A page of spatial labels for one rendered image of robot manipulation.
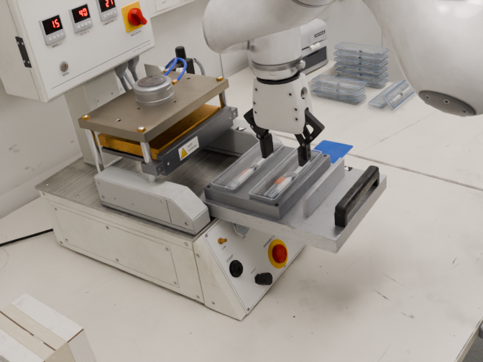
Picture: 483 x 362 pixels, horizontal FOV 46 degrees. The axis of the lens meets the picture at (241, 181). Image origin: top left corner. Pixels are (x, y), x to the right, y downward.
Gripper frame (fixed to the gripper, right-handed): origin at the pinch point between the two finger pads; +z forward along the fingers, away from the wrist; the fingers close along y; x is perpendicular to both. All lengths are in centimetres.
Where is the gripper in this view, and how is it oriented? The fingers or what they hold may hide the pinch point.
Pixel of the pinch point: (285, 152)
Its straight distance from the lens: 104.6
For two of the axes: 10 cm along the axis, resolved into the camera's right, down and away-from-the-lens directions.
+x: -5.5, 4.9, -6.7
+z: 1.2, 8.4, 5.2
